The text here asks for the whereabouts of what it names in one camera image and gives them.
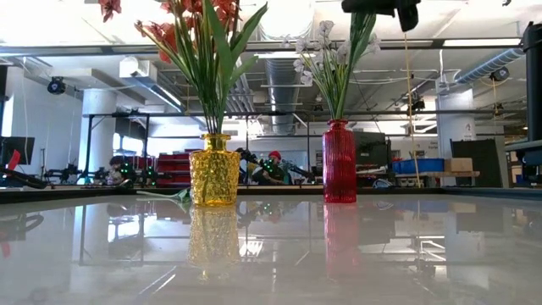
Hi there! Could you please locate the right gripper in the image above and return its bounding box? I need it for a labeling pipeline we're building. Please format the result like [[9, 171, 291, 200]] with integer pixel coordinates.
[[340, 0, 423, 33]]

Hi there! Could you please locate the red ribbed glass vase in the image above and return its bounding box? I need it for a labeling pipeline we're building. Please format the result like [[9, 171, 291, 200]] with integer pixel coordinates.
[[321, 119, 358, 204]]

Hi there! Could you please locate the yellow glass vase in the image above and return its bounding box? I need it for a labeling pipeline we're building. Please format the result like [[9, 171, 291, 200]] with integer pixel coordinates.
[[188, 133, 241, 208]]

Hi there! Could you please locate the black ceiling spotlight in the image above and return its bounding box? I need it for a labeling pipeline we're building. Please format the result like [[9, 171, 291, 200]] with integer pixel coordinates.
[[489, 66, 512, 83], [46, 75, 68, 96]]

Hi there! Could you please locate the black screen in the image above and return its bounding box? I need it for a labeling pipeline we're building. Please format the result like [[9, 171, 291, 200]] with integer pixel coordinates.
[[353, 130, 393, 167]]

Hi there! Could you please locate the blue plastic bin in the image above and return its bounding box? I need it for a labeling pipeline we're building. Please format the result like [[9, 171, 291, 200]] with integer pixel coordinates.
[[391, 158, 445, 174]]

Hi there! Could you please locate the cardboard box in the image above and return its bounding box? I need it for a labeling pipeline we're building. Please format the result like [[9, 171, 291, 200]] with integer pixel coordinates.
[[444, 157, 474, 173]]

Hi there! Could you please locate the black panel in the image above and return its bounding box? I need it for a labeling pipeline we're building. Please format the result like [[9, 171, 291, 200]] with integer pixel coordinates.
[[449, 138, 510, 189]]

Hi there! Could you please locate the person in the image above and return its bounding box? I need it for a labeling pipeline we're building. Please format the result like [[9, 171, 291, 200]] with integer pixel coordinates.
[[107, 154, 129, 186], [252, 149, 294, 186]]

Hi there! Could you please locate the red bin stack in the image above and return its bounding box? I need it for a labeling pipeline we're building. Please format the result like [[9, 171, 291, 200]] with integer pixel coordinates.
[[155, 148, 205, 188]]

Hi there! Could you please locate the black monitor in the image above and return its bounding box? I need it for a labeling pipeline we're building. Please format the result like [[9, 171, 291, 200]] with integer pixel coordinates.
[[0, 136, 36, 167]]

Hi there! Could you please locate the beige hanging cord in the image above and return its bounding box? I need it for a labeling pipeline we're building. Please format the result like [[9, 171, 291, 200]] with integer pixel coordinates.
[[401, 31, 421, 188]]

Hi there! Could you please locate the blue insulated duct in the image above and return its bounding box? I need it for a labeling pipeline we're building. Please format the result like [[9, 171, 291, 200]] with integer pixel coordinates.
[[453, 47, 527, 85]]

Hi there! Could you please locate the black post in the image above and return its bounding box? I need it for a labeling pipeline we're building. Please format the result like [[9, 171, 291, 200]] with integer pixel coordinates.
[[520, 20, 542, 143]]

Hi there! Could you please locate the silver ventilation duct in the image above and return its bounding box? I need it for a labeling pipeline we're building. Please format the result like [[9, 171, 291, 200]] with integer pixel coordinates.
[[264, 58, 309, 136]]

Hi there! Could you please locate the white ventilation duct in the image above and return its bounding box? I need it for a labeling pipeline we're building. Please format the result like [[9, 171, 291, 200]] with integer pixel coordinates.
[[118, 56, 184, 114]]

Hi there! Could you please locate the black aluminium table frame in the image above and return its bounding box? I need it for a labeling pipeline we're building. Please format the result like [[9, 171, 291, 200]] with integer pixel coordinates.
[[0, 184, 542, 205]]

